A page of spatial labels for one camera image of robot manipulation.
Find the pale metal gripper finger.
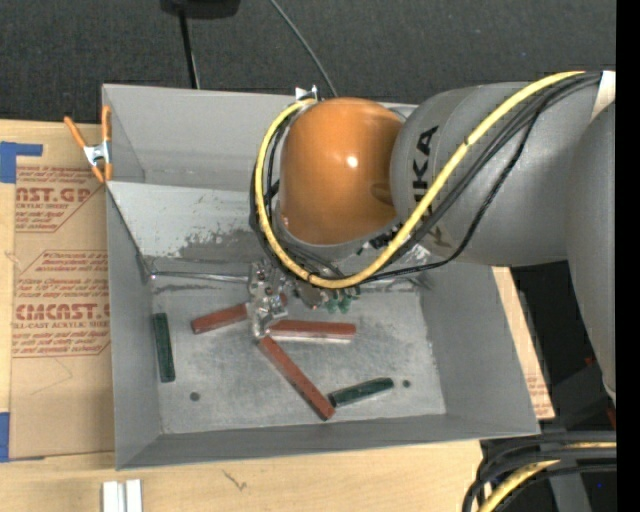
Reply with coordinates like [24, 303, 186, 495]
[267, 293, 290, 335]
[251, 298, 270, 342]

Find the red-brown flat block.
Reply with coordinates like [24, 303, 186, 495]
[256, 335, 337, 423]
[190, 293, 289, 336]
[268, 319, 358, 344]

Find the brown cardboard board, red print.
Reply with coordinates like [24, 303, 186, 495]
[0, 118, 557, 462]

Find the dark green flat block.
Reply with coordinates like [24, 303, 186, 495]
[151, 312, 177, 384]
[326, 377, 396, 409]

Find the grey metal bin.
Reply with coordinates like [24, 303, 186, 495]
[101, 83, 542, 471]

